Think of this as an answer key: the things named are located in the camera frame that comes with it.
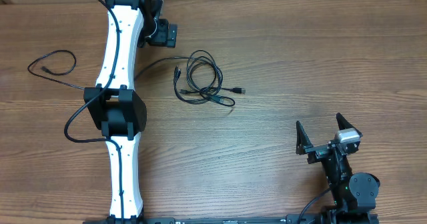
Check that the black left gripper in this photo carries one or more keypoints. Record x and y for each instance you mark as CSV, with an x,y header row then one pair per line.
x,y
162,38

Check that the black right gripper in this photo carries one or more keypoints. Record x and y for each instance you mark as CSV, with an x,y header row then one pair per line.
x,y
318,152

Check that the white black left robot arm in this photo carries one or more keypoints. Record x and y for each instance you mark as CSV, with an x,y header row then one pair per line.
x,y
115,107

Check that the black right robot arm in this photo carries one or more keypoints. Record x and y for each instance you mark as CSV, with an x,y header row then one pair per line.
x,y
354,194

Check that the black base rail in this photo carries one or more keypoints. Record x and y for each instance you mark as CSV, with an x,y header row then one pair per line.
x,y
288,219

